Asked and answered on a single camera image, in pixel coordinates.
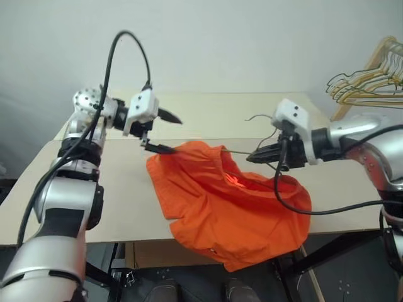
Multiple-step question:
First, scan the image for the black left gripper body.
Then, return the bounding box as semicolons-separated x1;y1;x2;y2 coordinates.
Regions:
130;115;155;148

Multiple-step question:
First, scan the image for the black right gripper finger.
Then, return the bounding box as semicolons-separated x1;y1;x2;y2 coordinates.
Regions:
247;154;280;164
250;143;282;157

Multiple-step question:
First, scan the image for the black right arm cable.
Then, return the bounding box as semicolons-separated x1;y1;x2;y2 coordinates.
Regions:
273;124;403;216

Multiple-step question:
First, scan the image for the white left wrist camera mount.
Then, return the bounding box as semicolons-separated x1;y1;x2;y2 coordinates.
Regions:
123;89;160;137

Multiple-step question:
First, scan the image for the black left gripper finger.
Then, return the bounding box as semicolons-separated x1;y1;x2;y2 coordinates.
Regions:
145;143;177;155
157;106;183;125

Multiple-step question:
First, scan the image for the bunch of wooden hangers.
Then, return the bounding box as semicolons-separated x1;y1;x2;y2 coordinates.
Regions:
330;36;403;122

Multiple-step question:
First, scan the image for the orange shirt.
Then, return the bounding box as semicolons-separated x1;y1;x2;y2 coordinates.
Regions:
145;140;312;273

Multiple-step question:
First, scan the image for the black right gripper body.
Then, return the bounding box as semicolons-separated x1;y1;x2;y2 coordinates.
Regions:
278;131;307;171

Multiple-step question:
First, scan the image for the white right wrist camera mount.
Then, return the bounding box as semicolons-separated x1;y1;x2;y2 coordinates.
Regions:
271;98;325;166

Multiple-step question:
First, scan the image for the thin wooden stick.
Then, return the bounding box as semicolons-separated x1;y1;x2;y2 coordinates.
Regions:
298;245;326;302

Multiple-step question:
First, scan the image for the olive wire hanger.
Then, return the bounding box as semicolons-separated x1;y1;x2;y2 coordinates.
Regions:
220;113;281;193

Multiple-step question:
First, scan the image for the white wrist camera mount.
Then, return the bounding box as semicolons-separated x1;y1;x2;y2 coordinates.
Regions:
271;98;325;166
123;89;160;137

